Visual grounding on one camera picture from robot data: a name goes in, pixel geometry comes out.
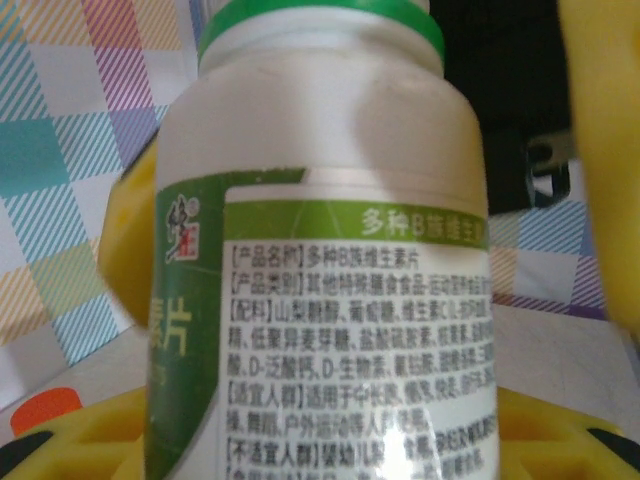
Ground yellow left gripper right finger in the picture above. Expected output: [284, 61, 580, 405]
[494, 388, 640, 480]

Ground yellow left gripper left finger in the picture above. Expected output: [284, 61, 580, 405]
[0, 389, 151, 480]

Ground white bottle with green cap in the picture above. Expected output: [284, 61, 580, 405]
[144, 0, 501, 480]

